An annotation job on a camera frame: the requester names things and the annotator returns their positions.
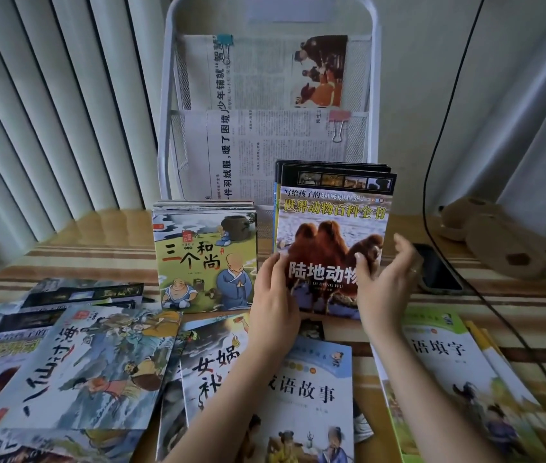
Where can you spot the dark photo strip book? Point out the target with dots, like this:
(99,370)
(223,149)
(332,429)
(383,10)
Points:
(85,293)

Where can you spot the grey curtain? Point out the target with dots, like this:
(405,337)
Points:
(528,106)

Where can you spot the dark ink picture book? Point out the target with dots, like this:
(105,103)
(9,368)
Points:
(169,414)

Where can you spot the pink binder clip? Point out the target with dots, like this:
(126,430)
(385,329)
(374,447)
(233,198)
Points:
(339,121)

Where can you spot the sea scene picture book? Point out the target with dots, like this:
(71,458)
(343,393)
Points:
(85,366)

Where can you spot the person's right thumb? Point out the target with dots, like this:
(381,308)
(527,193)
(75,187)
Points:
(364,269)

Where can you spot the white vertical blinds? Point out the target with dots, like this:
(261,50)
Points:
(46,115)

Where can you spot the monks cartoon picture book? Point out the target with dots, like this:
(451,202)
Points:
(195,265)

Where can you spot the yellow edged book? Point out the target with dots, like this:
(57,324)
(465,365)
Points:
(528,395)

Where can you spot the white metal mesh rack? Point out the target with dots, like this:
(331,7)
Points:
(273,7)

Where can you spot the person's left thumb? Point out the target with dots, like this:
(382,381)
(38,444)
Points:
(286,279)

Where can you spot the goddess painting picture book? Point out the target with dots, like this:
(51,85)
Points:
(210,376)

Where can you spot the person's left hand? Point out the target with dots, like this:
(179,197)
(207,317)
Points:
(275,313)

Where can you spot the newspaper with colour photo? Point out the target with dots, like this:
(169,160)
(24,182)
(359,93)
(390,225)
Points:
(258,72)

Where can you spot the striped brown tablecloth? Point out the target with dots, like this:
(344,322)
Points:
(494,318)

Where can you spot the blue binder clip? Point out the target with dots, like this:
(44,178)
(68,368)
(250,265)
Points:
(225,42)

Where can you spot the person's right hand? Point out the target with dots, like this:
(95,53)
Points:
(391,294)

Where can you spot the green cover puzzle book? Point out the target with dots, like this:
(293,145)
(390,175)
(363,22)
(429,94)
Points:
(451,376)

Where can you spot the person's right forearm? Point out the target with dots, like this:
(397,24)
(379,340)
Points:
(427,405)

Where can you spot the person's left forearm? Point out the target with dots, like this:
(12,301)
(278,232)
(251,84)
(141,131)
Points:
(244,405)

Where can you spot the newspaper with bold headline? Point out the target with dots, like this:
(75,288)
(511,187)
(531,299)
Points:
(253,149)

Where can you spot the black smartphone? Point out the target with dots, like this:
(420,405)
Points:
(436,269)

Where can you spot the camel cover animal book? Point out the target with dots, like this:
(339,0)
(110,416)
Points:
(330,221)

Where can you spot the white idiom story book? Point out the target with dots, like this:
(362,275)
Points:
(311,405)

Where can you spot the grey blue picture book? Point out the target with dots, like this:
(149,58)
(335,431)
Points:
(46,446)

